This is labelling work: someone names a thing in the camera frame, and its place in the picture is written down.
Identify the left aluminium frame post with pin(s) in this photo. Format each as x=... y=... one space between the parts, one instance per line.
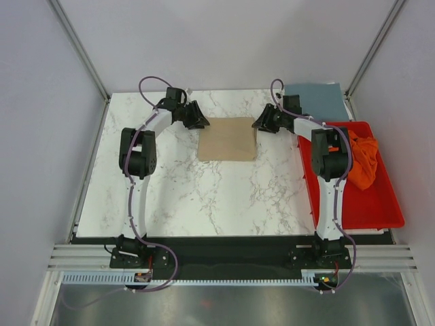
x=78 y=47

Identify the aluminium frame post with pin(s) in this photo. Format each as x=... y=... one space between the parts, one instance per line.
x=78 y=47
x=375 y=46

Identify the red plastic bin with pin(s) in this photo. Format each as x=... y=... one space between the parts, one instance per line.
x=372 y=208

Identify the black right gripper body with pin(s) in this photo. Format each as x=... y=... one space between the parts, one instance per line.
x=276 y=120

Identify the beige t shirt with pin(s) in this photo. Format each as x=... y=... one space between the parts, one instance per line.
x=228 y=139

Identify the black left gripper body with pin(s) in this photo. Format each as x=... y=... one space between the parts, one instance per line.
x=187 y=115

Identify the aluminium rail profile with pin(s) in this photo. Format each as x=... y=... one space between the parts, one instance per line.
x=370 y=258

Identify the folded blue-grey t shirt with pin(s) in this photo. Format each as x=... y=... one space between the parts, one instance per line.
x=324 y=102

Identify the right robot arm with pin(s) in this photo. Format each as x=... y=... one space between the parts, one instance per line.
x=331 y=161

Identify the orange t shirt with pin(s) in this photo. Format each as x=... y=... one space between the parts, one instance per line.
x=364 y=154

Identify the white slotted cable duct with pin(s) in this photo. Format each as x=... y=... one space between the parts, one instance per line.
x=305 y=278

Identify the right aluminium frame post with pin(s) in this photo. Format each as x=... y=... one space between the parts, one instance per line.
x=375 y=46

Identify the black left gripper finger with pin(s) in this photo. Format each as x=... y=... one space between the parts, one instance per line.
x=197 y=126
x=202 y=120

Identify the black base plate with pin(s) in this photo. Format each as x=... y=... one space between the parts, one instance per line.
x=224 y=256

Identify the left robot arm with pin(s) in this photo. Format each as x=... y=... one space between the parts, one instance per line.
x=138 y=161

